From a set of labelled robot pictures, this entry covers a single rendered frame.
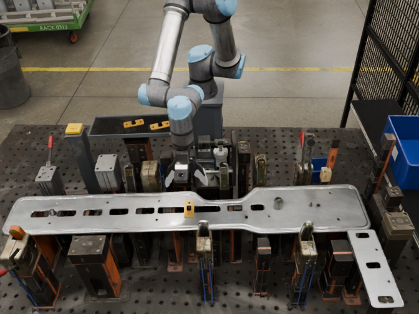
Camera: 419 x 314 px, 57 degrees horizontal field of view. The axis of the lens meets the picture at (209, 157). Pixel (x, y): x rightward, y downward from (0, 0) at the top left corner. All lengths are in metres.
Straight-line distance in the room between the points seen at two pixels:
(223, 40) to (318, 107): 2.32
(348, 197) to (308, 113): 2.18
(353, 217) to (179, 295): 0.74
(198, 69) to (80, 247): 0.92
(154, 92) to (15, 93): 3.02
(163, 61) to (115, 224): 0.62
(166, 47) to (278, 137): 1.09
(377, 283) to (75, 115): 3.17
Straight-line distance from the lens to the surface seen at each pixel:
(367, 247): 1.47
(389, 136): 1.60
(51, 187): 1.70
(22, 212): 1.69
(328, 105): 3.85
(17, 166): 2.40
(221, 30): 1.55
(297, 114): 3.67
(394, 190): 1.57
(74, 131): 1.72
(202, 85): 1.85
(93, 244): 1.44
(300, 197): 1.56
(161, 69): 1.36
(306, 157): 1.55
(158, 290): 1.67
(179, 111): 1.20
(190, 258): 1.72
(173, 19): 1.44
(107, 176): 1.59
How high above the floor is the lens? 2.15
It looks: 42 degrees down
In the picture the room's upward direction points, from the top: 3 degrees counter-clockwise
